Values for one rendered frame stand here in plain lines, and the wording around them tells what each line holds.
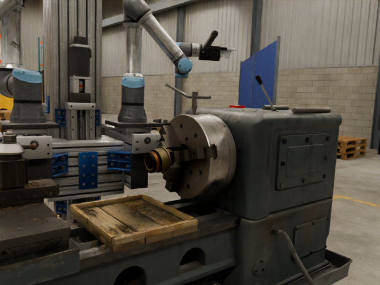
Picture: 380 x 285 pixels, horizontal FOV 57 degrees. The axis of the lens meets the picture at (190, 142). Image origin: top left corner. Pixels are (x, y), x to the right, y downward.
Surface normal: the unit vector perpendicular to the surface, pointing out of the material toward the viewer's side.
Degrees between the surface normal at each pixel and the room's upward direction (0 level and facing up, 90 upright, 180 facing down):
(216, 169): 98
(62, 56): 90
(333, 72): 90
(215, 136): 55
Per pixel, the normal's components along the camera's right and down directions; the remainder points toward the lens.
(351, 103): -0.78, 0.05
